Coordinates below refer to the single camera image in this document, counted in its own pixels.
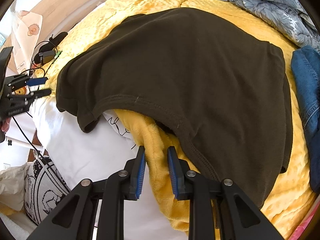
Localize bear print net curtain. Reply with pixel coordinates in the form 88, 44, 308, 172
11, 10, 43, 74

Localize white bed sheet mattress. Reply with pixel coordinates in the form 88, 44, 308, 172
29, 96, 187, 239

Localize blue denim jeans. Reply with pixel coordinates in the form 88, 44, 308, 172
291, 46, 319, 193

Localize yellow dotted plush blanket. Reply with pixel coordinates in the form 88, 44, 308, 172
46, 0, 316, 238

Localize black microphone device with cable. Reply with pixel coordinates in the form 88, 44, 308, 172
31, 31, 68, 68

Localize wooden headboard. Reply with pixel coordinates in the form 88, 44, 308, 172
1, 0, 106, 74

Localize pink garment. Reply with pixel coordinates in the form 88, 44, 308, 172
289, 198, 319, 240

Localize person left hand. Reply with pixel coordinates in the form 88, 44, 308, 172
1, 118, 11, 133

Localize dark olive long-sleeve shirt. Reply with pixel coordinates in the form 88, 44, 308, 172
56, 8, 293, 207

